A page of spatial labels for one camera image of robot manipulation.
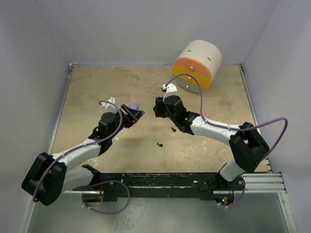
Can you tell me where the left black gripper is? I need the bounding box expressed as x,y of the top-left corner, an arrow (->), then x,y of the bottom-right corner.
109,104 -> 143,139

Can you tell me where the purple earbud charging case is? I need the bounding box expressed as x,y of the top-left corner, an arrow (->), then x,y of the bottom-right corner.
129,103 -> 139,110

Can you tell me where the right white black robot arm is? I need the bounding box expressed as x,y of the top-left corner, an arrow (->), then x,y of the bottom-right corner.
153,95 -> 269,190

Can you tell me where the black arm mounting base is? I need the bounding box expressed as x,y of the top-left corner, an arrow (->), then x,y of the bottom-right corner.
75,165 -> 245,205

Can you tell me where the round cream drawer cabinet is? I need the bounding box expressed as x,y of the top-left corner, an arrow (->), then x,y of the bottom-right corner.
172,40 -> 222,94

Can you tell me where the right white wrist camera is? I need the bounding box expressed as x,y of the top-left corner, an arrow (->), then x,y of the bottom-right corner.
161,83 -> 178,99

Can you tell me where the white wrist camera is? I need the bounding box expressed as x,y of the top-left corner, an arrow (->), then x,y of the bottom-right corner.
161,83 -> 178,99
100,97 -> 118,113

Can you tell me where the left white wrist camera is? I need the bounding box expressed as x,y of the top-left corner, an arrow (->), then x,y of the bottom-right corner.
100,97 -> 118,113

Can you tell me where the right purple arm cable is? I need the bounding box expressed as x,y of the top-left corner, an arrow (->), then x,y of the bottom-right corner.
166,74 -> 289,161

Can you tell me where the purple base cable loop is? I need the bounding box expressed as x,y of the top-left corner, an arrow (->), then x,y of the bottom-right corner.
81,181 -> 131,215

